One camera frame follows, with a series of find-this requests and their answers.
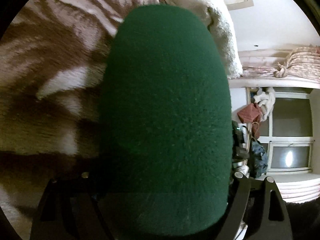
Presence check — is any pink floral curtain left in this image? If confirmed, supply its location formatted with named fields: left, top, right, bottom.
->
left=239, top=46, right=319, bottom=83

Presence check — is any pink red garment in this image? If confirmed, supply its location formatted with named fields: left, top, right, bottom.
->
left=237, top=103, right=263, bottom=139

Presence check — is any teal garment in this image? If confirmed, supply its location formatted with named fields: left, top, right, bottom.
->
left=248, top=137, right=268, bottom=179

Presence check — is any folded white fleece blanket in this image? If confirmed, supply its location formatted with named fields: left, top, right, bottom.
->
left=165, top=0, right=242, bottom=79

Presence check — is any white plush garment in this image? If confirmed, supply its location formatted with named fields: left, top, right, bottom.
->
left=253, top=87, right=276, bottom=122

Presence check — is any green white varsity jacket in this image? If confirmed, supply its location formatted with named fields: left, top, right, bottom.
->
left=100, top=4, right=233, bottom=239

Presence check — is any floral plush bed blanket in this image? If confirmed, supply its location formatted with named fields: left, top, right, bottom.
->
left=1, top=0, right=164, bottom=239

